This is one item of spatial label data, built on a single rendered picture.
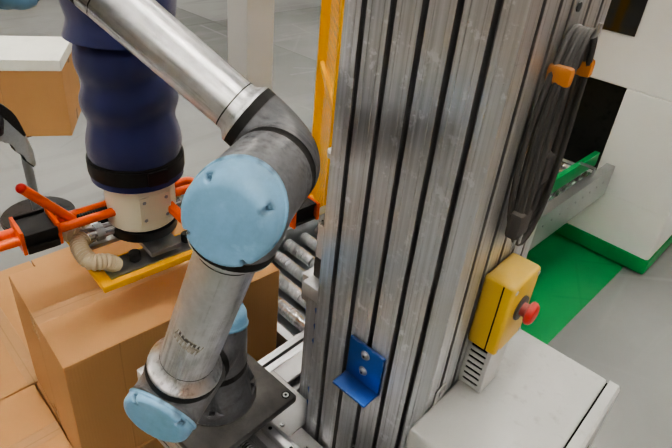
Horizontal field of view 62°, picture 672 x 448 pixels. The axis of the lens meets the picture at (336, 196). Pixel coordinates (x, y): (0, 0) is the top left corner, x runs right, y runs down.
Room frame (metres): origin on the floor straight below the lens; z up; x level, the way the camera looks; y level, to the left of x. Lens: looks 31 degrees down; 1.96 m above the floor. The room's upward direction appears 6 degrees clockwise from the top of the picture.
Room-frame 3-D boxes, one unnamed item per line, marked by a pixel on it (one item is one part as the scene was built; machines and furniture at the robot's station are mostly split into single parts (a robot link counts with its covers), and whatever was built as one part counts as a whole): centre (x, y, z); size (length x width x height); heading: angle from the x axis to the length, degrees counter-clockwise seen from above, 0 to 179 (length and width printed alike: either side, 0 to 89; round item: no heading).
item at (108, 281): (1.12, 0.43, 1.07); 0.34 x 0.10 x 0.05; 135
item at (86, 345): (1.18, 0.49, 0.74); 0.60 x 0.40 x 0.40; 135
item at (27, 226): (1.01, 0.67, 1.18); 0.10 x 0.08 x 0.06; 45
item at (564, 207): (2.09, -0.79, 0.50); 2.31 x 0.05 x 0.19; 137
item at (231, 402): (0.73, 0.19, 1.09); 0.15 x 0.15 x 0.10
